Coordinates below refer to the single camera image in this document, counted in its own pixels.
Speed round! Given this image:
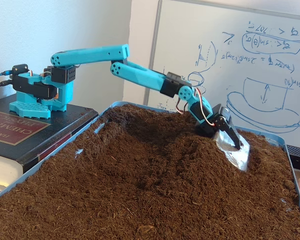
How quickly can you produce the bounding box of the blue plastic tray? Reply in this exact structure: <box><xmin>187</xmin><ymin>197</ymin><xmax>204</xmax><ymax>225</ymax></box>
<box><xmin>0</xmin><ymin>100</ymin><xmax>300</xmax><ymax>227</ymax></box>

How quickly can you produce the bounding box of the blue tray of soil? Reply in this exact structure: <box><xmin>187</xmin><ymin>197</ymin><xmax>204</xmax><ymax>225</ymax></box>
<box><xmin>0</xmin><ymin>103</ymin><xmax>300</xmax><ymax>240</ymax></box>

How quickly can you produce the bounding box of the black chemistry handbook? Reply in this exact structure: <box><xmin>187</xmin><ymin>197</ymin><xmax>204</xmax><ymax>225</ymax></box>
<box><xmin>0</xmin><ymin>93</ymin><xmax>100</xmax><ymax>195</ymax></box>

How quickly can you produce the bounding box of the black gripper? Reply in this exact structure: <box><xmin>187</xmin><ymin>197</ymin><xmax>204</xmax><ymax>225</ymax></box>
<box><xmin>193</xmin><ymin>103</ymin><xmax>251</xmax><ymax>172</ymax></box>

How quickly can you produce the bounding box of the whiteboard with blue drawings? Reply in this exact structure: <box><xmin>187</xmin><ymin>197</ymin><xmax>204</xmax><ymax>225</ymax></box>
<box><xmin>143</xmin><ymin>0</ymin><xmax>300</xmax><ymax>149</ymax></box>

